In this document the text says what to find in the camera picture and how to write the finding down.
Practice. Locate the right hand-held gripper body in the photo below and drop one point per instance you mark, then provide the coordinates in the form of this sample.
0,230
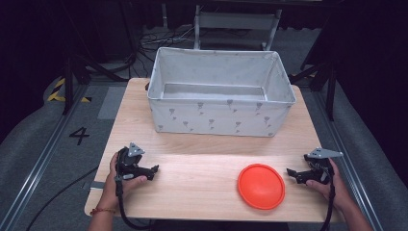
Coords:
317,168

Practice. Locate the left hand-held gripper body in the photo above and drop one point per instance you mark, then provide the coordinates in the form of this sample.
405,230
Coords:
130,166

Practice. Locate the orange round disc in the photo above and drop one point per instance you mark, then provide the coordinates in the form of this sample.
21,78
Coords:
261,186

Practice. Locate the grey fabric storage box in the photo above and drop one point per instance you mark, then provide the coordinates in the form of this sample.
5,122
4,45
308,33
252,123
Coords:
221,115

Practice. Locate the person's right hand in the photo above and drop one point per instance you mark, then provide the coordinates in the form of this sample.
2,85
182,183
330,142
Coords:
338,191

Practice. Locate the person's left hand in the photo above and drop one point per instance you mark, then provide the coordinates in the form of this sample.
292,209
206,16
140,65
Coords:
110,191

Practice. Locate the grey tape strip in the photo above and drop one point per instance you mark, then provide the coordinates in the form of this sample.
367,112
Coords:
97,185

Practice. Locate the black metal stand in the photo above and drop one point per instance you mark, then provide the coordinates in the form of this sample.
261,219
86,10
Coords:
69,83
330,86

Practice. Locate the yellow black floor tape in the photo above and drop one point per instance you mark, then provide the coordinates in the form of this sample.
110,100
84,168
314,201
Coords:
54,95

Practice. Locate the grey chair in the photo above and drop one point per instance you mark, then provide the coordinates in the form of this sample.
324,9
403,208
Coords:
235,20

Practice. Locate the aluminium floor rail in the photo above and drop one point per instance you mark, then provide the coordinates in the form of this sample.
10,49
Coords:
41,160
349,154

